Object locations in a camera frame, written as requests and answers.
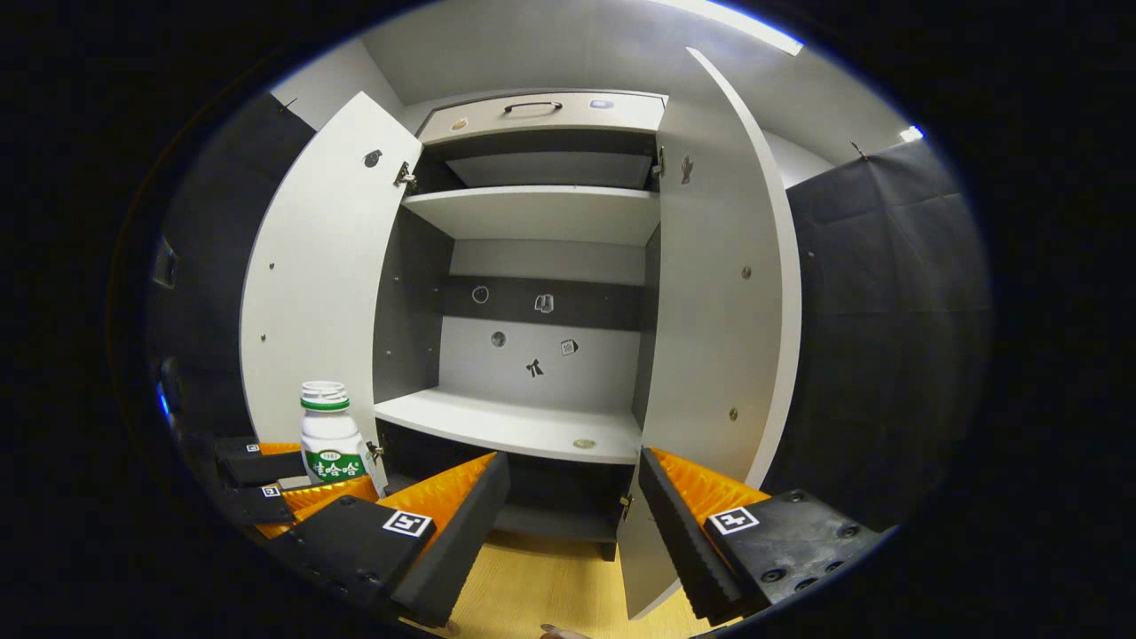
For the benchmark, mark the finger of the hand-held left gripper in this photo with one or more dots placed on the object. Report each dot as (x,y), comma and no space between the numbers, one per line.
(262,506)
(257,466)

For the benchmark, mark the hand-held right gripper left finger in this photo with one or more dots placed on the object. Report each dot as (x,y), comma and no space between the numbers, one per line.
(461,550)

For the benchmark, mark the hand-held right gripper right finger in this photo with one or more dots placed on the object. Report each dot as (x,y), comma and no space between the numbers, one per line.
(688,550)

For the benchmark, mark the white plastic bottle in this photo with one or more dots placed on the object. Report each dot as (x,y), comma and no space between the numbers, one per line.
(330,439)

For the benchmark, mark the white cabinet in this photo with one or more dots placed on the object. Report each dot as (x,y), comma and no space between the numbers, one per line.
(603,373)

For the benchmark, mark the white cabinet door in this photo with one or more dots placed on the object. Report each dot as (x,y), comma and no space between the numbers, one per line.
(319,266)
(710,311)

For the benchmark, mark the metal door hinge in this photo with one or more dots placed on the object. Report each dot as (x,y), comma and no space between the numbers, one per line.
(406,175)
(375,451)
(658,162)
(627,504)

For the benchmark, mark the white cabinet shelf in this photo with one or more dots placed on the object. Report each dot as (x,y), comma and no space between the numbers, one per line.
(532,213)
(497,422)

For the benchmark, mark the grey cabinet drawer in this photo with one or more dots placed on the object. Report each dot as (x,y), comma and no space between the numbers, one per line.
(497,124)

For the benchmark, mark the black backdrop cloth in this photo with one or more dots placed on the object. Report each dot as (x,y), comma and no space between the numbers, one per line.
(887,337)

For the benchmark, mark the small ceiling light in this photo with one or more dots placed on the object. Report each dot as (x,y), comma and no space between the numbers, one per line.
(911,133)

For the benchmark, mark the large ceiling light panel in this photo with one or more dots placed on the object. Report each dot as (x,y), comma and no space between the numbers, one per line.
(754,27)

